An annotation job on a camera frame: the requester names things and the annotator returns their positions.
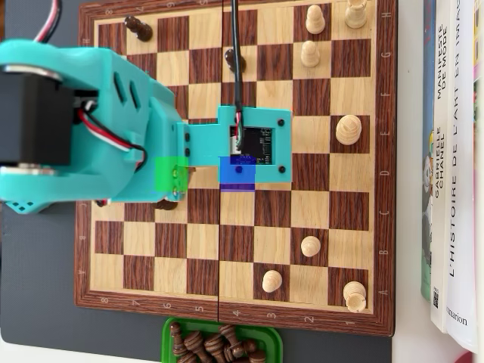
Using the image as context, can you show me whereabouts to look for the light wooden king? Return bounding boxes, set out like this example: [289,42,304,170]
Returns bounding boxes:
[334,114,362,147]

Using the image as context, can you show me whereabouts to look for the dark wooden chess piece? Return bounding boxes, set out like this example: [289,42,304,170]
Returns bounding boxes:
[219,324,243,352]
[169,321,188,356]
[203,334,228,363]

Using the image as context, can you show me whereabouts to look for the red object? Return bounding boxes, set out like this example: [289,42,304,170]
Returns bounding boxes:
[449,349,484,363]

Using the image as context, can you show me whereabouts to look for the dark grey mat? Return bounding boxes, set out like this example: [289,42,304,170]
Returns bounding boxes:
[0,0,394,363]

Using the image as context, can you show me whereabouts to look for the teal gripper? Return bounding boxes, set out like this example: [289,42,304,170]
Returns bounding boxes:
[149,97,190,201]

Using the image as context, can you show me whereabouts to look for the white Gabrielle Chanel book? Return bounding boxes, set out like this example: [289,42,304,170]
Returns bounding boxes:
[429,0,455,334]

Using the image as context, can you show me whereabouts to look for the white book coloured marks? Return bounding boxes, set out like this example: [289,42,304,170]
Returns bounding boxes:
[470,0,484,352]

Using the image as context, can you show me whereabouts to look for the wooden chessboard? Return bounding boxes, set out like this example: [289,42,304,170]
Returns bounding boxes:
[73,0,398,337]

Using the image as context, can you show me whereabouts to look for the green plastic tray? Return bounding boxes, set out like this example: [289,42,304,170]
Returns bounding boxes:
[161,316,284,363]

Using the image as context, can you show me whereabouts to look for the black camera circuit board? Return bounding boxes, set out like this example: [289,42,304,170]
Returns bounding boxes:
[229,126,274,166]

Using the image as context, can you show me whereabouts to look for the dark wooden bishop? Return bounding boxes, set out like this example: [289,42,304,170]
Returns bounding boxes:
[184,330,207,363]

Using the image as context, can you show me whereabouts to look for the black camera cable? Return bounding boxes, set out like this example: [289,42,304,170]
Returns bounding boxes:
[229,0,245,147]

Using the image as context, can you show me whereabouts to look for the light wooden rook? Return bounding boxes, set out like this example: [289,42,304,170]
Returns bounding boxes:
[342,279,368,313]
[343,0,368,30]

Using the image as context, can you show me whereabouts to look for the light wooden pawn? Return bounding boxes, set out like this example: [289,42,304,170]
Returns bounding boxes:
[305,5,326,36]
[262,268,284,293]
[300,235,321,257]
[300,40,321,69]

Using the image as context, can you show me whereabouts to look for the teal camera mount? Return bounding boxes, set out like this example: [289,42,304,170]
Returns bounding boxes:
[176,104,294,186]

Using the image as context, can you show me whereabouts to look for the illustrated blue green book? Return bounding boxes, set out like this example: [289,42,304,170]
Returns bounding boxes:
[418,0,436,302]

